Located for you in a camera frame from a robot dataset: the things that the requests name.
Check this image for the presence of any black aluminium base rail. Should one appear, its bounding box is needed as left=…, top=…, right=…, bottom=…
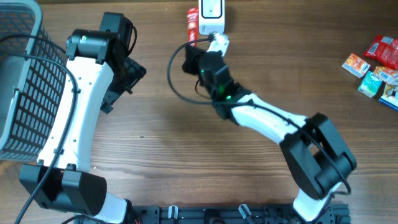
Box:
left=130, top=203, right=352, bottom=224

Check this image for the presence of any orange small box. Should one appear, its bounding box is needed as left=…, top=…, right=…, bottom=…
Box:
left=342, top=54, right=371, bottom=78
left=373, top=66, right=397, bottom=85

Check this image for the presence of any teal small box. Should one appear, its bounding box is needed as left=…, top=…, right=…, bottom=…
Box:
left=357, top=71, right=382, bottom=98

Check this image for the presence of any red stick sachet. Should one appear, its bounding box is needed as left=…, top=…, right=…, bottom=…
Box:
left=187, top=7, right=199, bottom=42

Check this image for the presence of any grey plastic mesh basket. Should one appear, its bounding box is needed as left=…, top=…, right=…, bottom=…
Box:
left=1, top=1, right=67, bottom=162

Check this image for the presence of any black left camera cable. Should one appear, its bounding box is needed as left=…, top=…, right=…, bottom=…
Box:
left=0, top=33, right=94, bottom=224

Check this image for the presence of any white barcode scanner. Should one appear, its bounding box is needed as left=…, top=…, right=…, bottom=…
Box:
left=198, top=0, right=225, bottom=35

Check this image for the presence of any red candy bag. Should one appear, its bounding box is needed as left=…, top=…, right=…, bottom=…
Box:
left=363, top=35, right=397, bottom=70

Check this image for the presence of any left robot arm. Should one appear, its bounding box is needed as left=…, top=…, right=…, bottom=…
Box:
left=19, top=12, right=146, bottom=223

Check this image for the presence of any white cream snack bag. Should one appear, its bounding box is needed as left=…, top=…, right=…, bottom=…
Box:
left=378, top=84, right=398, bottom=111

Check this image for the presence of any black camera cable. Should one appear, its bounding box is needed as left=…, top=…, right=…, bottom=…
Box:
left=166, top=33, right=352, bottom=222
left=0, top=33, right=94, bottom=224

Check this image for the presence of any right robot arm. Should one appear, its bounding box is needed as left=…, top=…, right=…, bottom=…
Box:
left=182, top=45, right=357, bottom=222

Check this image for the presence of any black right camera cable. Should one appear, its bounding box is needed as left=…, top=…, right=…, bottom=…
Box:
left=166, top=33, right=352, bottom=222

